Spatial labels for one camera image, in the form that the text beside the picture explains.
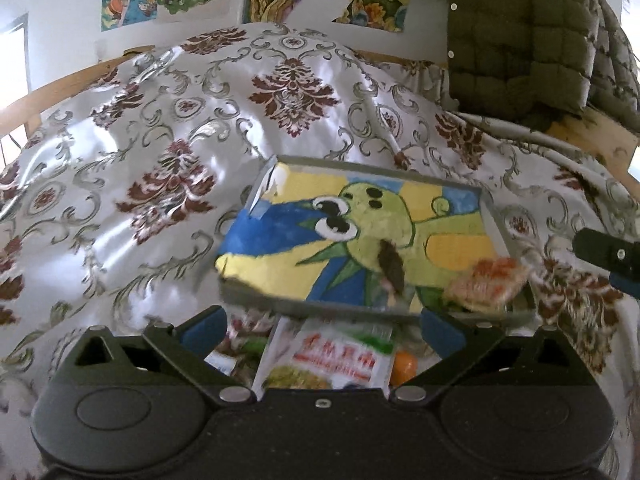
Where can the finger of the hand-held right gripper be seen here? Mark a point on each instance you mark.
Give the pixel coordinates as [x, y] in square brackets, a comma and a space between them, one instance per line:
[607, 252]

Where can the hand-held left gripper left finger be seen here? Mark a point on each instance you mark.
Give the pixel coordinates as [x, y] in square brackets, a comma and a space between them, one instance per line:
[202, 332]

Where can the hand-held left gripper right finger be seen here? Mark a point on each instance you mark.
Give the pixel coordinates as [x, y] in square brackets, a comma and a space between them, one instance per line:
[442, 332]

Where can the orange-red crisp snack packet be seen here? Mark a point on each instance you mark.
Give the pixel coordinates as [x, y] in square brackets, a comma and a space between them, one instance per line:
[487, 282]

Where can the grey tray with cartoon painting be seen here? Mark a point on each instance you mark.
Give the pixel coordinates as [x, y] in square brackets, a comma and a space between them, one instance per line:
[280, 255]

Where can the white snack packet green print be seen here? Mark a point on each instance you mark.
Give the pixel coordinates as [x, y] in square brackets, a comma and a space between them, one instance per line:
[325, 360]

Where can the small orange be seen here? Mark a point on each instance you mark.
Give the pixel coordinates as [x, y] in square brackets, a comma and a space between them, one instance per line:
[404, 367]

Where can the floral printed blanket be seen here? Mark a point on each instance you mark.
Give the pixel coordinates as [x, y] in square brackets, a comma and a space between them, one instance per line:
[150, 260]

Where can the light wooden board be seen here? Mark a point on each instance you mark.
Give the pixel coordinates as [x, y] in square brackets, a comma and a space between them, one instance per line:
[600, 140]

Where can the grey-green quilted coat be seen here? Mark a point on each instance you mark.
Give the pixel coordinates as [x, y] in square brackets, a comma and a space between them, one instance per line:
[620, 70]

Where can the green quilted cushion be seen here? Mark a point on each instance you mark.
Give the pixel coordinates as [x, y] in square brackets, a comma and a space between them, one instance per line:
[520, 35]

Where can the window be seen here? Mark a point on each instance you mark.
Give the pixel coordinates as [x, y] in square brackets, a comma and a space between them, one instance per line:
[12, 65]

